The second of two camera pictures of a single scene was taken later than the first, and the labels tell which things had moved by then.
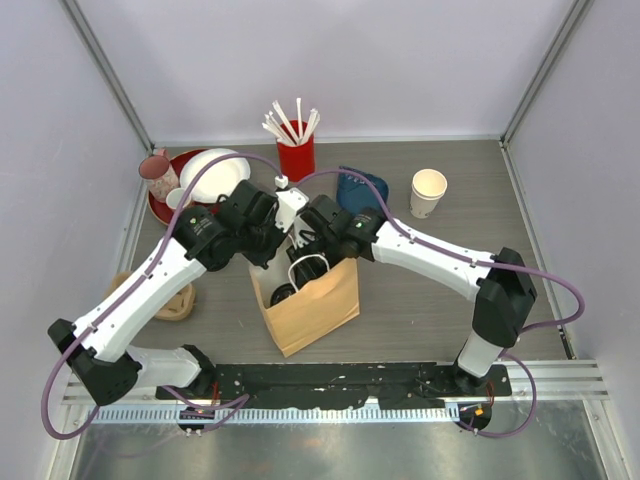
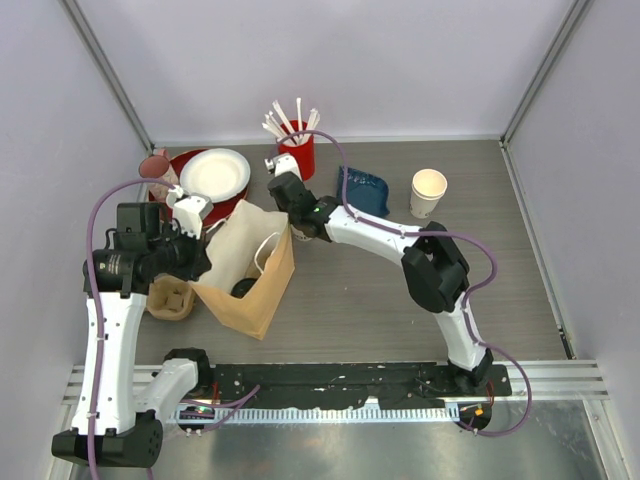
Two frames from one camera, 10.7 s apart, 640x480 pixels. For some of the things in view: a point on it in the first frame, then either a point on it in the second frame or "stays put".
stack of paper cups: [428, 187] stays put
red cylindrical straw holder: [296, 161] stays put
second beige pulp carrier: [177, 308] stays put
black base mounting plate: [338, 386] stays put
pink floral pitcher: [157, 171] stays put
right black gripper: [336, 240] → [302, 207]
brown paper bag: [317, 309] → [252, 260]
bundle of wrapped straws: [279, 125] stays put
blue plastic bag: [354, 193] stays put
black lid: [282, 292] → [242, 287]
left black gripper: [262, 259] → [199, 260]
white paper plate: [216, 179] stays put
